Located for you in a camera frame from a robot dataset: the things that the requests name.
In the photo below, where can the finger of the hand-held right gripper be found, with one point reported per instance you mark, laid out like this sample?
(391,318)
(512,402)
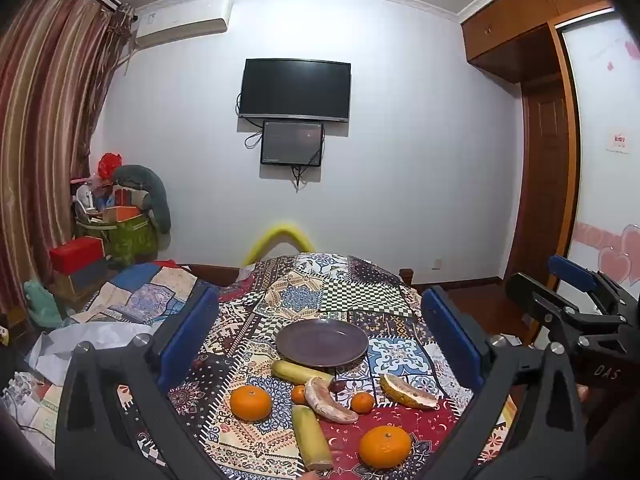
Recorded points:
(535,295)
(575,270)

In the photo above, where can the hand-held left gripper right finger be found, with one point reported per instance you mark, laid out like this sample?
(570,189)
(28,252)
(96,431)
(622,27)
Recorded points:
(450,340)

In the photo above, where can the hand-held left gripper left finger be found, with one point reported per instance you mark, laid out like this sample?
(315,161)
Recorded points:
(187,332)

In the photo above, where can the yellow rind pomelo slice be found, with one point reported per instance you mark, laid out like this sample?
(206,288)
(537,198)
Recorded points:
(405,392)

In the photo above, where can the large orange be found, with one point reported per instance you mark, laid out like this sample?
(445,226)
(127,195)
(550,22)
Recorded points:
(250,403)
(385,447)

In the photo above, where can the small orange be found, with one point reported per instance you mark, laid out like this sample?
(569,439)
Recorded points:
(362,402)
(299,395)

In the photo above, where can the dark red fruit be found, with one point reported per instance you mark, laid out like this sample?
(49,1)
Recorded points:
(338,386)

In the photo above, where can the dark purple plate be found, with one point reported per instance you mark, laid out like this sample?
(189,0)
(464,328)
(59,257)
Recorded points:
(321,342)

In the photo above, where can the pale sweet potato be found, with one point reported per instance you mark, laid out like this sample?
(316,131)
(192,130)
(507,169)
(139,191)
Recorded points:
(325,402)

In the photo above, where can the blue patchwork quilt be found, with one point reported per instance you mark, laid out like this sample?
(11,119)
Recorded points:
(145,285)

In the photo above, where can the white crumpled sheet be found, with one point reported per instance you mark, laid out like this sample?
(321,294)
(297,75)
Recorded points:
(85,342)

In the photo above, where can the green patterned storage box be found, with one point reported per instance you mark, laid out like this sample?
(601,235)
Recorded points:
(127,237)

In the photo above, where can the white wardrobe sliding door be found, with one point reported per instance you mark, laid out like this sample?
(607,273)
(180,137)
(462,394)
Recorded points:
(607,160)

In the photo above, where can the yellow foam tube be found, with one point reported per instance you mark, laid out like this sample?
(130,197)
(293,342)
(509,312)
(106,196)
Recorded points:
(277,242)

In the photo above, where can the red box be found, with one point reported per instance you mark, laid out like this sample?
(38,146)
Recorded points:
(77,255)

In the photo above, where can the patterned patchwork tablecloth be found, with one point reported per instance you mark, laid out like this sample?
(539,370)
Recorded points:
(320,285)

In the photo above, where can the grey plush pillow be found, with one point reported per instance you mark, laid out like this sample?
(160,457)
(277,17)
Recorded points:
(150,190)

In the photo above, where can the small white fan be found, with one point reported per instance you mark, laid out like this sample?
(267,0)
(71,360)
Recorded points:
(86,200)

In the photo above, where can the red plastic bag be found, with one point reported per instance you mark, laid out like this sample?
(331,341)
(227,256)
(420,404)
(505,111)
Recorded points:
(109,164)

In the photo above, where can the striped brown curtain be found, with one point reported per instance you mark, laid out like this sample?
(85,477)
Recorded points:
(45,125)

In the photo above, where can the wooden overhead cabinet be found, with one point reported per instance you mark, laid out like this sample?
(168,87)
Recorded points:
(520,15)

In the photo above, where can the white air conditioner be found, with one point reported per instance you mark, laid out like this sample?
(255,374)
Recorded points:
(182,22)

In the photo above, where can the white wall socket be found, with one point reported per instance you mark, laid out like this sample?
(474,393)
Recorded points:
(436,264)

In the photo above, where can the small black wall monitor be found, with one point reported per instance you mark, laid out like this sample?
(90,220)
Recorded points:
(291,142)

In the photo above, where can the black wall television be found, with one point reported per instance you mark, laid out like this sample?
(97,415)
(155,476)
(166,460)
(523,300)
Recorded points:
(295,89)

